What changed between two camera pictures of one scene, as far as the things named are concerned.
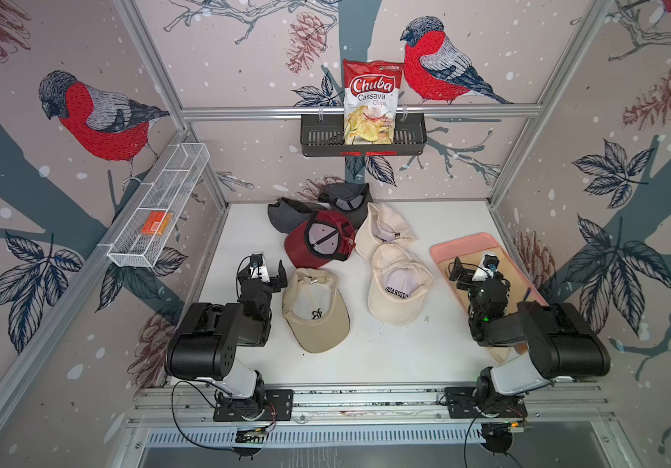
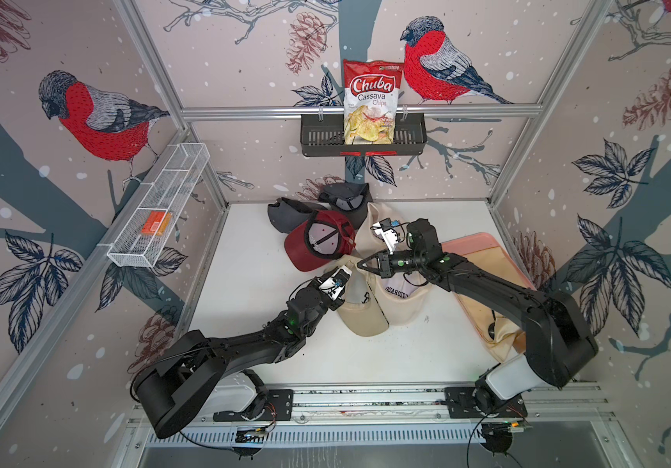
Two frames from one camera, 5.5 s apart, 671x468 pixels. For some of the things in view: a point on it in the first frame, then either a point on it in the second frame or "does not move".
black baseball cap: x=351 y=198 does not move
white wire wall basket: x=139 y=237 does not move
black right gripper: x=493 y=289 → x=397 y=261
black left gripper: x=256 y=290 → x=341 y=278
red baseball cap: x=319 y=237 does not move
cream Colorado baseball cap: x=399 y=285 does not move
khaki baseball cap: x=315 y=311 → x=360 y=311
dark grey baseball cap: x=285 y=214 does not move
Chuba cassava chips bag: x=371 y=91 does not move
